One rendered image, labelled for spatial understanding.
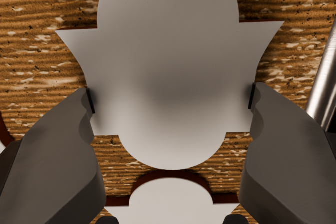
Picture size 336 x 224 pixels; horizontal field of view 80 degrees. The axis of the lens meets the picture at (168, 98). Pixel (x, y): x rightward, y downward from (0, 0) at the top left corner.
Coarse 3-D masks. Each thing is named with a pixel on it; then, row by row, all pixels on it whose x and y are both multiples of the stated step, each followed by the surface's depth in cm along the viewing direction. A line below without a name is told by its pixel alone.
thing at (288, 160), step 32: (256, 96) 10; (256, 128) 9; (288, 128) 8; (320, 128) 8; (256, 160) 6; (288, 160) 6; (320, 160) 6; (256, 192) 6; (288, 192) 5; (320, 192) 5
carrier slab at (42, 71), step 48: (0, 0) 11; (48, 0) 11; (96, 0) 11; (240, 0) 11; (288, 0) 11; (0, 48) 12; (48, 48) 12; (288, 48) 12; (0, 96) 14; (48, 96) 14; (288, 96) 13; (96, 144) 15; (240, 144) 15
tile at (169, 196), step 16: (144, 176) 17; (160, 176) 16; (176, 176) 16; (192, 176) 16; (144, 192) 17; (160, 192) 16; (176, 192) 16; (192, 192) 16; (208, 192) 17; (112, 208) 18; (128, 208) 18; (144, 208) 18; (160, 208) 18; (176, 208) 17; (192, 208) 17; (208, 208) 17; (224, 208) 17
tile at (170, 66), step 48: (144, 0) 10; (192, 0) 10; (96, 48) 11; (144, 48) 11; (192, 48) 11; (240, 48) 11; (96, 96) 12; (144, 96) 12; (192, 96) 12; (240, 96) 12; (144, 144) 14; (192, 144) 14
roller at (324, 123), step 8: (328, 40) 14; (328, 48) 14; (328, 56) 14; (320, 64) 14; (328, 64) 14; (320, 72) 14; (328, 72) 14; (320, 80) 15; (328, 80) 15; (312, 88) 15; (320, 88) 15; (328, 88) 15; (312, 96) 15; (320, 96) 15; (328, 96) 15; (312, 104) 16; (320, 104) 16; (328, 104) 15; (312, 112) 16; (320, 112) 16; (328, 112) 16; (320, 120) 16; (328, 120) 16; (328, 128) 17
